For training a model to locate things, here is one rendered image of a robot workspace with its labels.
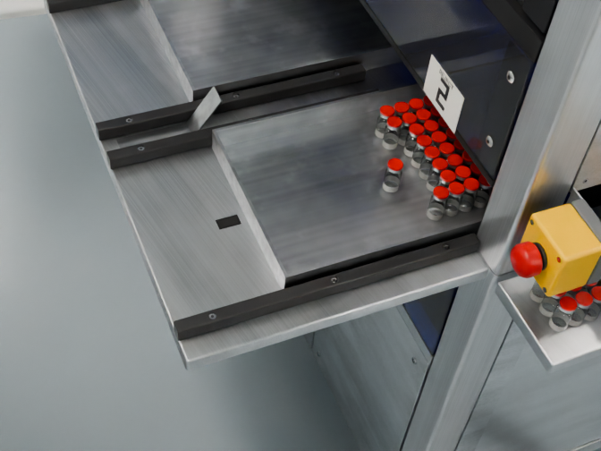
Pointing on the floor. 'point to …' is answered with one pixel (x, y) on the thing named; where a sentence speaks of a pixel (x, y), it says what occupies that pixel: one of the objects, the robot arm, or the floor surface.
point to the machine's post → (515, 216)
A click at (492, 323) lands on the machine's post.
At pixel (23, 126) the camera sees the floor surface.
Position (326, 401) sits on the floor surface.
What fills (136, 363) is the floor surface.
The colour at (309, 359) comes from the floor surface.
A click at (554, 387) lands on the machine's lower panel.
